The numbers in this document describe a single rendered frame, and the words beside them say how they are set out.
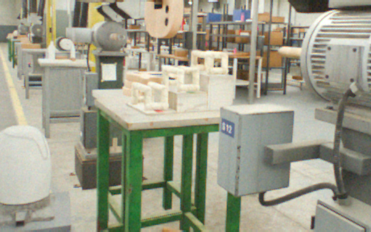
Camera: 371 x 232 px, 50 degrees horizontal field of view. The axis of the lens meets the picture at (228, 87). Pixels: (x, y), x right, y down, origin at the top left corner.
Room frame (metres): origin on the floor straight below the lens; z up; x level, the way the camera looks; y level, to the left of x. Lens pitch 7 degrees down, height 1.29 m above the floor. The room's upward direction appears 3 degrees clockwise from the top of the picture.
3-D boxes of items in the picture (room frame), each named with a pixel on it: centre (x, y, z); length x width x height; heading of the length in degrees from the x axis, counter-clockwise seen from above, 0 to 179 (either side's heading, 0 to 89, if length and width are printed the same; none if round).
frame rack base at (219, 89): (2.03, 0.11, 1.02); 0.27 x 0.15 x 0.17; 35
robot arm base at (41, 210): (1.19, 0.63, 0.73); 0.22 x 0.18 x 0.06; 23
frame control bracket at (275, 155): (0.94, -0.18, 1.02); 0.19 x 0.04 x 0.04; 121
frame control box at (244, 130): (0.91, -0.13, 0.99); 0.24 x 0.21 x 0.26; 31
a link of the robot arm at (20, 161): (1.21, 0.65, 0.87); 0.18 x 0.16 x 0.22; 84
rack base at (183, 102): (1.94, 0.24, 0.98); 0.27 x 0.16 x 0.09; 35
